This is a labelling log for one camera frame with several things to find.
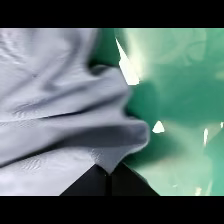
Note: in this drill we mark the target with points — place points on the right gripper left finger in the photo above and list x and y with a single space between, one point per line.
90 184

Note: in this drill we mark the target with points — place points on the pale grey shirt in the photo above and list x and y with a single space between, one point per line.
60 110

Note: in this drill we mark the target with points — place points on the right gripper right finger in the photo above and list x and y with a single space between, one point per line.
128 184

